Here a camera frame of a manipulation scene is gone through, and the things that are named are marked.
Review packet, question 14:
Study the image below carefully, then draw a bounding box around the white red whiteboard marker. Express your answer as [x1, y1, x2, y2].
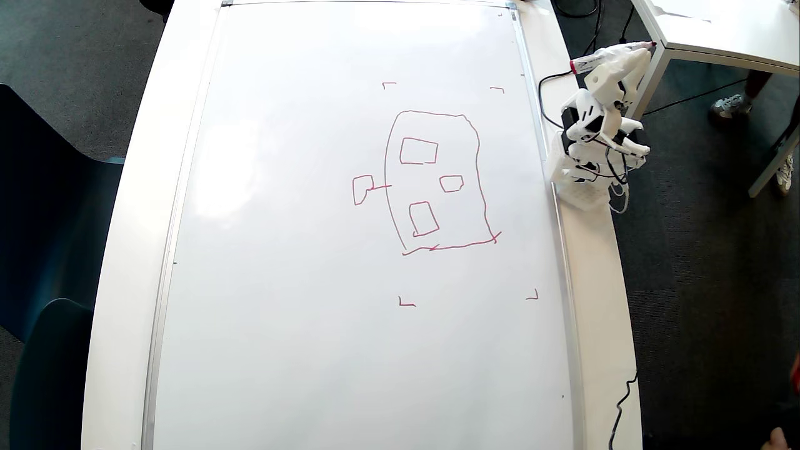
[569, 41, 658, 75]

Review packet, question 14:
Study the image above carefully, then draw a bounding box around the black servo cable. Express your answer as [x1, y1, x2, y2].
[601, 134, 629, 186]

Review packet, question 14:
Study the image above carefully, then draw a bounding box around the black cable with plug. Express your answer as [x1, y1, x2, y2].
[618, 5, 636, 46]

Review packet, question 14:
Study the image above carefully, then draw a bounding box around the black camera cable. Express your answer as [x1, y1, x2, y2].
[538, 70, 577, 129]

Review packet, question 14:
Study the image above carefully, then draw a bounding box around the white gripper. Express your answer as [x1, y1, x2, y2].
[584, 47, 653, 111]

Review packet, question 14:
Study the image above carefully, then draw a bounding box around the black floor cable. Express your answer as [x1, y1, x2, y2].
[642, 79, 749, 118]
[607, 371, 639, 450]
[584, 0, 604, 56]
[552, 0, 599, 19]

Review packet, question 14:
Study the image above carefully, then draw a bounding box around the white side table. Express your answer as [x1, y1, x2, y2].
[620, 0, 800, 199]

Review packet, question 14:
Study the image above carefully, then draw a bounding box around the dark blue chair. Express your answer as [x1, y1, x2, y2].
[9, 298, 96, 450]
[139, 0, 176, 23]
[0, 83, 126, 343]

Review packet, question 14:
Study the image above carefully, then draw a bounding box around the large whiteboard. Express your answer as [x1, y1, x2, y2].
[141, 0, 586, 450]

